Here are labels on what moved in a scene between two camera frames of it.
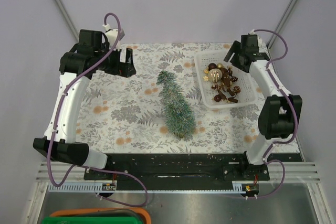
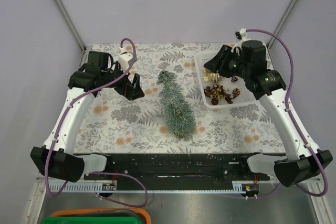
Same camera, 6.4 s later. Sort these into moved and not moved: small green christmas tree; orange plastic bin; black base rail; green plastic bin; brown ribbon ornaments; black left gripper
Moved: brown ribbon ornaments; black left gripper
Not moved: orange plastic bin; green plastic bin; small green christmas tree; black base rail
